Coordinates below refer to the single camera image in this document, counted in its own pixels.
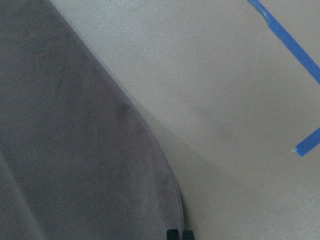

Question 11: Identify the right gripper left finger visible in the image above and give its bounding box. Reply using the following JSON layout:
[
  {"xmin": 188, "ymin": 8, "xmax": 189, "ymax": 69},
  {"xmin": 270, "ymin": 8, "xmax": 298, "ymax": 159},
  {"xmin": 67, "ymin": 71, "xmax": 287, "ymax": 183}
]
[{"xmin": 166, "ymin": 229, "xmax": 178, "ymax": 240}]

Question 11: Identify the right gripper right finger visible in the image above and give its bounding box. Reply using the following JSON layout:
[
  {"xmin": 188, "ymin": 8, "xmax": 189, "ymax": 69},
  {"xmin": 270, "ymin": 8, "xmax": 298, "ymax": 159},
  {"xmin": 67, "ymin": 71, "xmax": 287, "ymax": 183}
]
[{"xmin": 182, "ymin": 229, "xmax": 194, "ymax": 240}]

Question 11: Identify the dark brown t-shirt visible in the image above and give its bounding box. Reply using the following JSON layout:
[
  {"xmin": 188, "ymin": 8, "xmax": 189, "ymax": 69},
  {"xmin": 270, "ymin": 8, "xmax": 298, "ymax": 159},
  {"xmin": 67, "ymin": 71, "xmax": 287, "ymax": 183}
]
[{"xmin": 0, "ymin": 0, "xmax": 184, "ymax": 240}]

